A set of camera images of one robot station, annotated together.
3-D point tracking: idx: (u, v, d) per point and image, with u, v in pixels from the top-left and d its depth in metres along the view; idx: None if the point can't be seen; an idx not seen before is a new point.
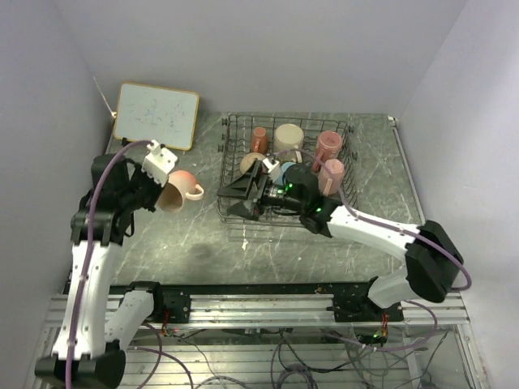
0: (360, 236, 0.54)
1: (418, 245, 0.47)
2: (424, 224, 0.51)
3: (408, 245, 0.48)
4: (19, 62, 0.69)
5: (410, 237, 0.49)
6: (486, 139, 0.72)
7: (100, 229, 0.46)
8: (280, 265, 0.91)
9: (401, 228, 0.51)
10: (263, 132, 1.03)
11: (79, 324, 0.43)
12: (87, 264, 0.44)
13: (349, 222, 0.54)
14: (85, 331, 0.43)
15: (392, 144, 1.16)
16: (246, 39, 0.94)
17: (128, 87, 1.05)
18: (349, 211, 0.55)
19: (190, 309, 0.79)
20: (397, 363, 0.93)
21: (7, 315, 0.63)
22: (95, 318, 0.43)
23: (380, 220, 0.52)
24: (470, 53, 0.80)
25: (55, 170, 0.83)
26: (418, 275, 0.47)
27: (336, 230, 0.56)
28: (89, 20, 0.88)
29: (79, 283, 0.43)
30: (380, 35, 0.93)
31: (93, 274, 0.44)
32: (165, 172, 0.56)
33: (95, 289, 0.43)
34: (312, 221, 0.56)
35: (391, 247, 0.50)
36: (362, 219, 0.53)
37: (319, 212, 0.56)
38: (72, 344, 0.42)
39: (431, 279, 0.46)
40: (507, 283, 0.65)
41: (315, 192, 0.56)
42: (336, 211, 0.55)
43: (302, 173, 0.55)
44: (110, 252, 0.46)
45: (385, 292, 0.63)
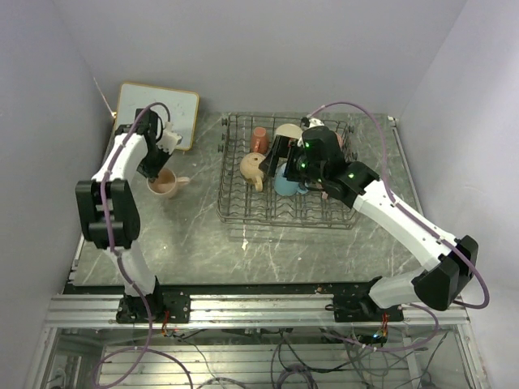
0: (391, 224, 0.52)
1: (451, 259, 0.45)
2: (465, 237, 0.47)
3: (442, 257, 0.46)
4: (19, 63, 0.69)
5: (446, 249, 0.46)
6: (486, 140, 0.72)
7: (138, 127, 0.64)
8: (280, 265, 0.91)
9: (441, 235, 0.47)
10: (263, 132, 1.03)
11: (115, 165, 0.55)
12: (127, 137, 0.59)
13: (383, 206, 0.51)
14: (118, 170, 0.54)
15: (392, 144, 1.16)
16: (246, 39, 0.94)
17: (128, 86, 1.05)
18: (389, 194, 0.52)
19: (190, 309, 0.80)
20: (397, 363, 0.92)
21: (8, 314, 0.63)
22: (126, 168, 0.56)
23: (420, 217, 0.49)
24: (469, 54, 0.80)
25: (56, 170, 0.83)
26: (434, 284, 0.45)
27: (366, 211, 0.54)
28: (89, 20, 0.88)
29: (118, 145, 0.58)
30: (379, 36, 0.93)
31: (129, 146, 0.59)
32: (175, 139, 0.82)
33: (129, 151, 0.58)
34: (339, 186, 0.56)
35: (420, 249, 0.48)
36: (399, 207, 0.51)
37: (351, 177, 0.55)
38: (109, 172, 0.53)
39: (448, 292, 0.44)
40: (507, 283, 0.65)
41: (332, 148, 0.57)
42: (373, 189, 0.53)
43: (323, 132, 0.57)
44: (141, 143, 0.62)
45: (384, 293, 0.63)
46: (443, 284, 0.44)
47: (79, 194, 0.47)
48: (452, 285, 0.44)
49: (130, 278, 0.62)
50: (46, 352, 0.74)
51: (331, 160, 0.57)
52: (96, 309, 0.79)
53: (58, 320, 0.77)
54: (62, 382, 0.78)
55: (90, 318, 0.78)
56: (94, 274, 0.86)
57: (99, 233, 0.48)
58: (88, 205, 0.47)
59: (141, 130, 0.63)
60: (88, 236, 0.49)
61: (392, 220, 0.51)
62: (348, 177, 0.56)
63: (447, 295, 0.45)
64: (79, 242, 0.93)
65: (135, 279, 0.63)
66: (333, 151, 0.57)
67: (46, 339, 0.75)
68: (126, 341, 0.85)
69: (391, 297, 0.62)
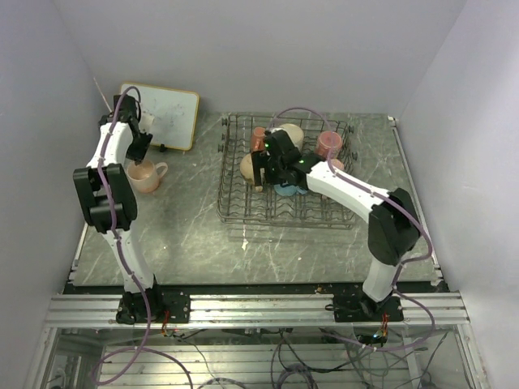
0: (336, 194, 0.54)
1: (382, 207, 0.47)
2: (395, 190, 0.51)
3: (374, 206, 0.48)
4: (19, 63, 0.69)
5: (378, 200, 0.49)
6: (486, 140, 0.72)
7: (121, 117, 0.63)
8: (280, 265, 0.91)
9: (373, 190, 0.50)
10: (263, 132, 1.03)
11: (106, 151, 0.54)
12: (113, 123, 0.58)
13: (327, 177, 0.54)
14: (111, 156, 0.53)
15: (392, 144, 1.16)
16: (246, 37, 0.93)
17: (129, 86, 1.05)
18: (328, 167, 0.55)
19: (190, 309, 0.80)
20: (396, 363, 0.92)
21: (8, 314, 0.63)
22: (118, 152, 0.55)
23: (357, 180, 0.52)
24: (470, 53, 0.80)
25: (56, 171, 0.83)
26: (377, 234, 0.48)
27: (314, 186, 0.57)
28: (89, 20, 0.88)
29: (107, 132, 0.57)
30: (379, 35, 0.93)
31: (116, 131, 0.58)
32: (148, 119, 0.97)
33: (118, 137, 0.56)
34: (293, 173, 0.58)
35: (358, 207, 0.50)
36: (339, 177, 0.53)
37: (302, 164, 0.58)
38: (103, 158, 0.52)
39: (388, 240, 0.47)
40: (507, 284, 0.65)
41: (285, 144, 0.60)
42: (315, 167, 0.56)
43: (278, 133, 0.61)
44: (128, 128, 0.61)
45: (370, 280, 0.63)
46: (380, 232, 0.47)
47: (77, 181, 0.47)
48: (388, 232, 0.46)
49: (130, 268, 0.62)
50: (45, 352, 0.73)
51: (285, 154, 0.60)
52: (96, 309, 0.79)
53: (58, 320, 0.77)
54: (62, 382, 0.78)
55: (90, 318, 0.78)
56: (94, 274, 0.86)
57: (101, 217, 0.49)
58: (87, 191, 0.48)
59: (124, 117, 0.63)
60: (90, 220, 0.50)
61: (333, 188, 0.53)
62: (299, 164, 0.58)
63: (389, 245, 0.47)
64: (79, 242, 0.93)
65: (135, 271, 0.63)
66: (286, 145, 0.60)
67: (46, 339, 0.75)
68: (126, 341, 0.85)
69: (377, 287, 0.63)
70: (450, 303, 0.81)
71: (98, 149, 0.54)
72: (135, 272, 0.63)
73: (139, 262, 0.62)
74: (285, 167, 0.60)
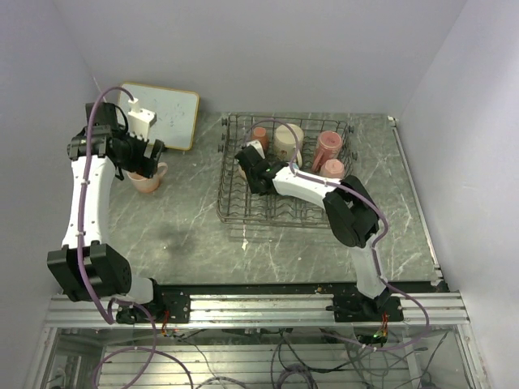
0: (298, 192, 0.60)
1: (334, 193, 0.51)
2: (345, 177, 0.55)
3: (326, 194, 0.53)
4: (19, 63, 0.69)
5: (331, 188, 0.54)
6: (486, 140, 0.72)
7: (96, 146, 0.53)
8: (280, 265, 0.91)
9: (327, 180, 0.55)
10: (263, 133, 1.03)
11: (86, 217, 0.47)
12: (89, 168, 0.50)
13: (289, 179, 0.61)
14: (92, 224, 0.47)
15: (392, 144, 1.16)
16: (246, 37, 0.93)
17: (128, 86, 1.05)
18: (289, 168, 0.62)
19: (190, 309, 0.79)
20: (397, 363, 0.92)
21: (9, 314, 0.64)
22: (100, 215, 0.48)
23: (311, 177, 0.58)
24: (470, 53, 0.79)
25: (56, 171, 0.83)
26: (332, 217, 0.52)
27: (281, 190, 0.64)
28: (88, 20, 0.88)
29: (83, 185, 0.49)
30: (379, 36, 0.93)
31: (94, 179, 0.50)
32: (144, 121, 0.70)
33: (97, 190, 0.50)
34: (262, 181, 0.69)
35: (317, 197, 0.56)
36: (298, 175, 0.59)
37: (268, 172, 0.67)
38: (82, 232, 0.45)
39: (342, 221, 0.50)
40: (507, 284, 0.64)
41: (253, 156, 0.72)
42: (279, 173, 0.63)
43: (247, 147, 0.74)
44: (108, 166, 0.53)
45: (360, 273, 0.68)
46: (335, 215, 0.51)
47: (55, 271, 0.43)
48: (341, 213, 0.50)
49: (129, 300, 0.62)
50: (45, 352, 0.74)
51: (254, 164, 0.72)
52: (96, 309, 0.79)
53: (58, 320, 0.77)
54: (62, 382, 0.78)
55: (90, 318, 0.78)
56: None
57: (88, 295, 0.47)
58: (69, 276, 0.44)
59: (100, 147, 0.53)
60: (75, 296, 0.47)
61: (295, 186, 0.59)
62: (266, 173, 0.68)
63: (346, 227, 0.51)
64: None
65: (135, 299, 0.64)
66: (255, 157, 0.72)
67: (46, 338, 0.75)
68: (126, 340, 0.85)
69: (366, 278, 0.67)
70: (451, 303, 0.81)
71: (75, 215, 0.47)
72: (135, 301, 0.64)
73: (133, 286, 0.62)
74: (255, 177, 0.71)
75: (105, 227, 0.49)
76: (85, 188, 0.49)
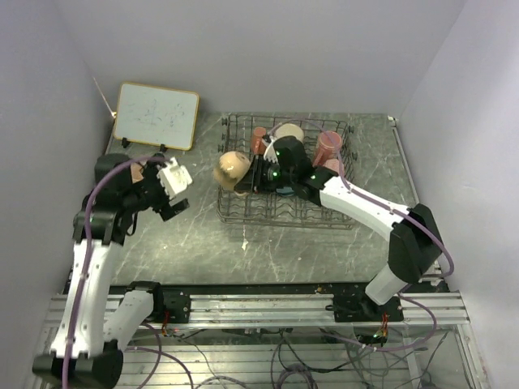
0: (350, 211, 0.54)
1: (404, 226, 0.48)
2: (414, 207, 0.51)
3: (394, 224, 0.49)
4: (19, 62, 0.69)
5: (398, 217, 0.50)
6: (486, 140, 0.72)
7: (100, 230, 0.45)
8: (280, 265, 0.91)
9: (392, 207, 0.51)
10: (263, 132, 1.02)
11: (77, 321, 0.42)
12: (87, 260, 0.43)
13: (342, 194, 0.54)
14: (83, 330, 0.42)
15: (392, 144, 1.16)
16: (246, 37, 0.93)
17: (129, 86, 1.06)
18: (343, 183, 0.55)
19: (190, 309, 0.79)
20: (396, 363, 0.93)
21: (7, 313, 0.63)
22: (94, 320, 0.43)
23: (372, 198, 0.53)
24: (470, 53, 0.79)
25: (56, 170, 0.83)
26: (397, 252, 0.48)
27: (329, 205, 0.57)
28: (88, 20, 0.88)
29: (79, 281, 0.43)
30: (379, 35, 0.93)
31: (93, 273, 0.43)
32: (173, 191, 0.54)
33: (95, 288, 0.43)
34: (305, 189, 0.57)
35: (379, 224, 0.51)
36: (354, 193, 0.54)
37: (315, 180, 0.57)
38: (70, 341, 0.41)
39: (410, 257, 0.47)
40: (507, 282, 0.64)
41: (300, 156, 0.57)
42: (329, 182, 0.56)
43: (289, 141, 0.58)
44: (111, 254, 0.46)
45: (380, 287, 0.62)
46: (402, 250, 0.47)
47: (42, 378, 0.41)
48: (411, 250, 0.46)
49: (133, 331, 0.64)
50: (45, 352, 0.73)
51: (298, 167, 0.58)
52: None
53: (57, 320, 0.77)
54: None
55: None
56: None
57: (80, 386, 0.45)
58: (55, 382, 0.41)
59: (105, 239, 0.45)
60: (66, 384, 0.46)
61: (351, 206, 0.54)
62: (310, 180, 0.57)
63: (411, 263, 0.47)
64: None
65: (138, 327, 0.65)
66: (301, 156, 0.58)
67: (46, 339, 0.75)
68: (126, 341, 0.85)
69: (385, 291, 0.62)
70: (451, 303, 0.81)
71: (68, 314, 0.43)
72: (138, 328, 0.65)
73: (134, 317, 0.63)
74: (295, 181, 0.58)
75: (100, 327, 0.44)
76: (83, 284, 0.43)
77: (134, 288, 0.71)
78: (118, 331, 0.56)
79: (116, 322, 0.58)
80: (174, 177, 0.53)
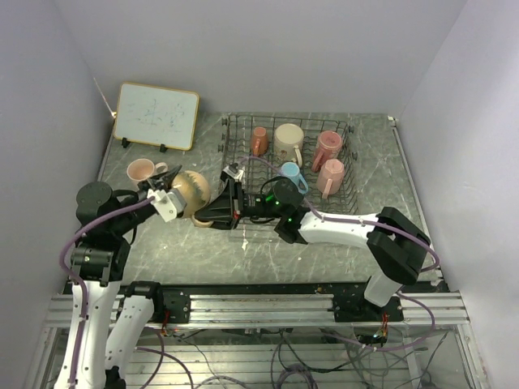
0: (331, 234, 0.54)
1: (379, 232, 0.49)
2: (382, 211, 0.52)
3: (368, 233, 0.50)
4: (19, 62, 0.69)
5: (371, 226, 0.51)
6: (486, 140, 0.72)
7: (97, 269, 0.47)
8: (280, 265, 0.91)
9: (362, 219, 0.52)
10: (263, 133, 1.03)
11: (79, 362, 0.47)
12: (85, 305, 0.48)
13: (318, 224, 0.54)
14: (85, 370, 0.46)
15: (392, 144, 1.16)
16: (246, 37, 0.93)
17: (128, 86, 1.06)
18: (314, 214, 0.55)
19: (190, 309, 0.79)
20: (397, 363, 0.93)
21: (7, 313, 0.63)
22: (94, 359, 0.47)
23: (343, 215, 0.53)
24: (470, 54, 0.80)
25: (56, 170, 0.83)
26: (383, 258, 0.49)
27: (309, 238, 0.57)
28: (88, 19, 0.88)
29: (79, 323, 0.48)
30: (379, 35, 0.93)
31: (92, 314, 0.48)
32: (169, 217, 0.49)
33: (94, 329, 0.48)
34: (288, 234, 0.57)
35: (357, 239, 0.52)
36: (327, 219, 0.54)
37: (293, 223, 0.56)
38: (72, 381, 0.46)
39: (396, 261, 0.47)
40: (506, 281, 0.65)
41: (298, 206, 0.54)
42: (303, 219, 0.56)
43: (291, 190, 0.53)
44: (108, 292, 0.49)
45: (375, 289, 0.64)
46: (386, 255, 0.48)
47: None
48: (392, 251, 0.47)
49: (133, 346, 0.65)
50: (45, 352, 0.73)
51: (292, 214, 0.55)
52: None
53: (57, 320, 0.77)
54: None
55: None
56: None
57: None
58: None
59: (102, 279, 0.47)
60: None
61: (326, 231, 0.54)
62: (293, 224, 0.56)
63: (399, 266, 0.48)
64: None
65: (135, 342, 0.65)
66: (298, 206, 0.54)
67: (46, 339, 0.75)
68: None
69: (383, 292, 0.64)
70: (451, 303, 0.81)
71: (69, 356, 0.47)
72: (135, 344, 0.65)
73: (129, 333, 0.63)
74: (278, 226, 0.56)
75: (100, 365, 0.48)
76: (82, 326, 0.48)
77: (135, 289, 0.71)
78: (119, 354, 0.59)
79: (117, 343, 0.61)
80: (164, 211, 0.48)
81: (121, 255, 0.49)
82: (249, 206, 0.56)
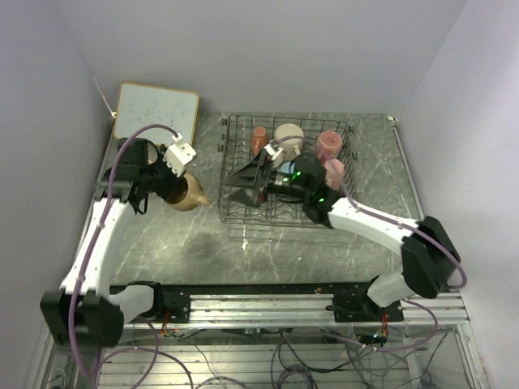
0: (361, 228, 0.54)
1: (414, 240, 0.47)
2: (423, 220, 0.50)
3: (405, 238, 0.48)
4: (19, 62, 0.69)
5: (408, 231, 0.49)
6: (486, 140, 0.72)
7: (118, 192, 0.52)
8: (280, 265, 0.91)
9: (400, 221, 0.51)
10: (263, 132, 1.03)
11: (90, 262, 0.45)
12: (107, 211, 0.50)
13: (350, 214, 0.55)
14: (94, 271, 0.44)
15: (392, 144, 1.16)
16: (246, 37, 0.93)
17: (128, 87, 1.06)
18: (350, 202, 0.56)
19: (190, 309, 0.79)
20: (397, 363, 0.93)
21: (7, 313, 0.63)
22: (104, 264, 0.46)
23: (380, 214, 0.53)
24: (470, 53, 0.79)
25: (56, 170, 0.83)
26: (410, 267, 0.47)
27: (339, 225, 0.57)
28: (88, 19, 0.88)
29: (96, 228, 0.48)
30: (379, 35, 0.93)
31: (109, 224, 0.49)
32: (182, 162, 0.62)
33: (110, 236, 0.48)
34: (314, 212, 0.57)
35: (388, 239, 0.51)
36: (362, 210, 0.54)
37: (323, 203, 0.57)
38: (81, 278, 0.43)
39: (424, 272, 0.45)
40: (506, 281, 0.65)
41: (321, 181, 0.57)
42: (337, 203, 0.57)
43: (311, 162, 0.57)
44: (126, 212, 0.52)
45: (383, 291, 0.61)
46: (415, 264, 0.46)
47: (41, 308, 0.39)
48: (423, 263, 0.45)
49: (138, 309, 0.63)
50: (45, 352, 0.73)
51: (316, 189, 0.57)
52: None
53: None
54: None
55: None
56: None
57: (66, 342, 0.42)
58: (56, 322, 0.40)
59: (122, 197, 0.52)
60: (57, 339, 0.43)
61: (358, 222, 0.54)
62: (320, 204, 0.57)
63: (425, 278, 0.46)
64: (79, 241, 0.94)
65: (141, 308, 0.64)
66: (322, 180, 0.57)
67: (46, 338, 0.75)
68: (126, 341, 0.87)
69: (392, 295, 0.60)
70: (451, 303, 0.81)
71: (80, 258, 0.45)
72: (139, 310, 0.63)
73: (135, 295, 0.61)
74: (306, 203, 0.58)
75: (105, 278, 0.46)
76: (98, 232, 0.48)
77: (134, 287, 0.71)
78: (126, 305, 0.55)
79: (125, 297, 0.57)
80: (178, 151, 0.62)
81: (139, 191, 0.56)
82: (274, 182, 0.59)
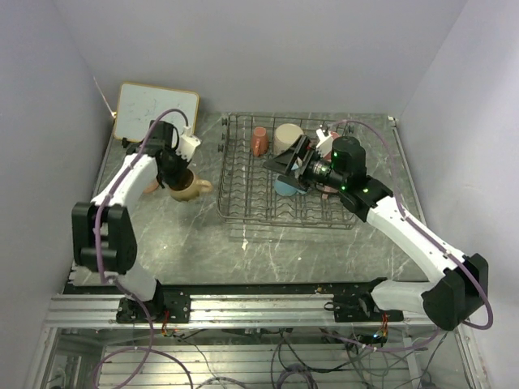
0: (399, 237, 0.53)
1: (456, 275, 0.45)
2: (472, 257, 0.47)
3: (447, 271, 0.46)
4: (19, 61, 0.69)
5: (452, 263, 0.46)
6: (486, 140, 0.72)
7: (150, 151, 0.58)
8: (280, 265, 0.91)
9: (448, 250, 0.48)
10: (263, 133, 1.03)
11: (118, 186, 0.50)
12: (137, 159, 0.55)
13: (393, 220, 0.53)
14: (122, 194, 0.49)
15: (392, 143, 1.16)
16: (246, 36, 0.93)
17: (128, 86, 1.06)
18: (398, 208, 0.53)
19: (190, 309, 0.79)
20: (397, 363, 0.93)
21: (7, 313, 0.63)
22: (130, 191, 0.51)
23: (429, 234, 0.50)
24: (470, 54, 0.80)
25: (55, 170, 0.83)
26: (439, 300, 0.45)
27: (376, 223, 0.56)
28: (88, 19, 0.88)
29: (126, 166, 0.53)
30: (379, 34, 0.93)
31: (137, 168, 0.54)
32: (193, 145, 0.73)
33: (139, 173, 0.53)
34: (353, 200, 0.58)
35: (426, 262, 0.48)
36: (409, 222, 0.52)
37: (366, 194, 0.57)
38: (110, 195, 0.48)
39: (453, 309, 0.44)
40: (506, 281, 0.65)
41: (358, 168, 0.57)
42: (383, 203, 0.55)
43: (349, 144, 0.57)
44: (151, 167, 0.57)
45: (392, 297, 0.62)
46: (447, 299, 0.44)
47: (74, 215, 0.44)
48: (456, 301, 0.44)
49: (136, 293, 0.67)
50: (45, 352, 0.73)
51: (353, 175, 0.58)
52: (96, 309, 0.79)
53: (57, 320, 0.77)
54: (62, 382, 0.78)
55: (88, 318, 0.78)
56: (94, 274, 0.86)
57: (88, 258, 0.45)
58: (82, 229, 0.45)
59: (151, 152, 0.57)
60: (78, 261, 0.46)
61: (400, 232, 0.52)
62: (361, 193, 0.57)
63: (450, 313, 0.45)
64: None
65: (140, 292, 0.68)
66: (359, 166, 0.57)
67: (46, 338, 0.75)
68: (126, 341, 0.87)
69: (400, 304, 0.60)
70: None
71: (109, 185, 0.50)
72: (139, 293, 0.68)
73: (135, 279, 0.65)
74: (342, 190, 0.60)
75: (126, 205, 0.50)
76: (128, 170, 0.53)
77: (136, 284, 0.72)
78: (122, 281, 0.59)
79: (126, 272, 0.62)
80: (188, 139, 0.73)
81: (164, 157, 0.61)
82: (312, 170, 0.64)
